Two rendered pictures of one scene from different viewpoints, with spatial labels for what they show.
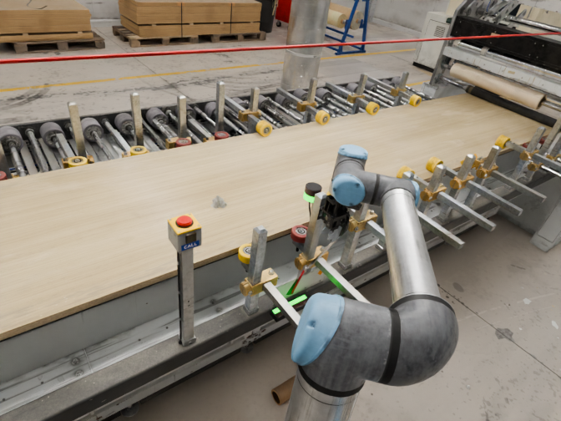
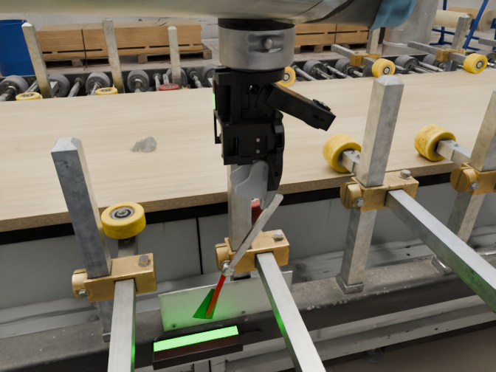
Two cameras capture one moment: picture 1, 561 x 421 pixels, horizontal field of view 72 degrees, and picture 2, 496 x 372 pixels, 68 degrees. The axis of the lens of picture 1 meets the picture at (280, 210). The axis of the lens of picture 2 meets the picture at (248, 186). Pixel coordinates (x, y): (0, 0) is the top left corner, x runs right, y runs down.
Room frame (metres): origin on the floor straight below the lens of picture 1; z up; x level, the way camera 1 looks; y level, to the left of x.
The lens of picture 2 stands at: (0.67, -0.39, 1.31)
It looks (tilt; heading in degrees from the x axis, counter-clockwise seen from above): 31 degrees down; 27
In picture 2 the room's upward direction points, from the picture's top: straight up
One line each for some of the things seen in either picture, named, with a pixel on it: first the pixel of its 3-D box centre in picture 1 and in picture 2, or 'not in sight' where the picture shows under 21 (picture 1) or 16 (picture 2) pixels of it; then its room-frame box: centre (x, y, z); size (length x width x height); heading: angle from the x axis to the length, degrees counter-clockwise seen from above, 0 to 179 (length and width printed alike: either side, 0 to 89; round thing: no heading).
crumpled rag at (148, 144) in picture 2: (219, 200); (145, 142); (1.35, 0.27, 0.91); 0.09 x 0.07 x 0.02; 8
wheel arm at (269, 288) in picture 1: (277, 299); (124, 319); (0.93, -0.04, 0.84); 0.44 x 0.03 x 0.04; 41
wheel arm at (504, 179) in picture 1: (510, 182); not in sight; (1.89, -1.19, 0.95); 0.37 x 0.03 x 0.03; 41
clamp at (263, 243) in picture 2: (310, 258); (251, 251); (1.16, -0.15, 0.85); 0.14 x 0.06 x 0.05; 131
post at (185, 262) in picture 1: (185, 296); not in sight; (0.80, 0.25, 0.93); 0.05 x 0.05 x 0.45; 41
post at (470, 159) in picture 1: (452, 195); not in sight; (1.80, -0.89, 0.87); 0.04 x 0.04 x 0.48; 41
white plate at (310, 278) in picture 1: (300, 283); (228, 301); (1.10, -0.13, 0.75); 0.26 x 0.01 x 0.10; 131
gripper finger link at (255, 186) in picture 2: (333, 235); (255, 188); (1.07, -0.20, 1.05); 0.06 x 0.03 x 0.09; 131
